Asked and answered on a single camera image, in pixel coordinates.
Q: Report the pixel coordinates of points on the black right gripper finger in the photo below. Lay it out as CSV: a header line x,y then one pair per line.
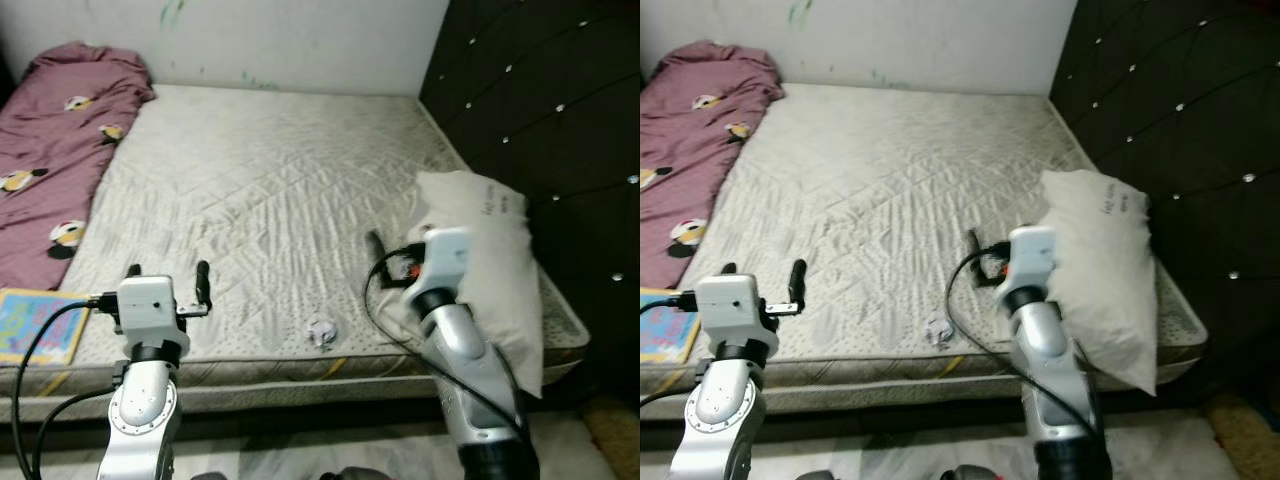
x,y
975,244
378,245

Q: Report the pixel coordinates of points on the white tissue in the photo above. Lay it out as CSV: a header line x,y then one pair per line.
x,y
320,332
940,332

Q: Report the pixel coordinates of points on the colourful children's book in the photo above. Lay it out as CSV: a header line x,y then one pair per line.
x,y
665,330
40,325

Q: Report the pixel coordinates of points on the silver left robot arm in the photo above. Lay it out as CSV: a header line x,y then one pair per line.
x,y
140,410
720,410

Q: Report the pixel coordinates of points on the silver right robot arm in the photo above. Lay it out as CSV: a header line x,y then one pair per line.
x,y
1040,340
460,340

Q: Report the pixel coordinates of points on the white quilted mattress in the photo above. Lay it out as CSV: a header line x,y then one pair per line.
x,y
900,180
270,180

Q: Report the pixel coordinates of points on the maroon blanket with cartoon prints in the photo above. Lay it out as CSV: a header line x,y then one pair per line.
x,y
690,150
50,150

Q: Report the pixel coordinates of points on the dark bed base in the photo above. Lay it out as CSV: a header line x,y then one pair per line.
x,y
880,432
250,432

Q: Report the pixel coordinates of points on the brown floor rug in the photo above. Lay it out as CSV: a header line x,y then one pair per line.
x,y
615,440
1245,440

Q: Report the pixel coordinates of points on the silver right robot leg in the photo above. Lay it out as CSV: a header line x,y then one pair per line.
x,y
970,473
355,474

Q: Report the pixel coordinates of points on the black tufted headboard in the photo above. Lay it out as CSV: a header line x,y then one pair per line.
x,y
1180,100
560,100

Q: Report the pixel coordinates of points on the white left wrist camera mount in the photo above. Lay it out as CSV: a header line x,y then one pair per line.
x,y
730,305
150,305

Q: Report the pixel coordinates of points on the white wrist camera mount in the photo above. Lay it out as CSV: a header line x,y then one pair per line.
x,y
1030,258
150,305
730,305
445,260

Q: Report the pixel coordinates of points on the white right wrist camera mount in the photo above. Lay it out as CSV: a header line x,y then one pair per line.
x,y
1030,258
445,260

